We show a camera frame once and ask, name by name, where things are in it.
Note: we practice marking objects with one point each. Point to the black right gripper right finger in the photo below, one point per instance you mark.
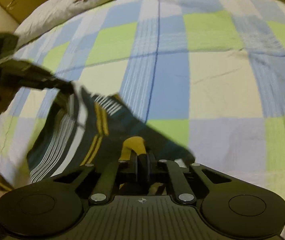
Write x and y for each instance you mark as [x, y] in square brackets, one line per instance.
[166, 172]

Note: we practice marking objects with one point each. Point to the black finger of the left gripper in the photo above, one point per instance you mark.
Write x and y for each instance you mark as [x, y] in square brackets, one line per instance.
[64, 86]

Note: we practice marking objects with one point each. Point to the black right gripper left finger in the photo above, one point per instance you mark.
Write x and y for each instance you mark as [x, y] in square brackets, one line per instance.
[118, 177]

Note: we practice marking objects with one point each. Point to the dark striped knit sweater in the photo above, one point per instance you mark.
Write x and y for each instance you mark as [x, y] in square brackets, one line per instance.
[87, 128]

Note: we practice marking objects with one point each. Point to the checkered blue green bedsheet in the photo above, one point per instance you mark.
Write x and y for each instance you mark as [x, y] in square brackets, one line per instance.
[207, 74]

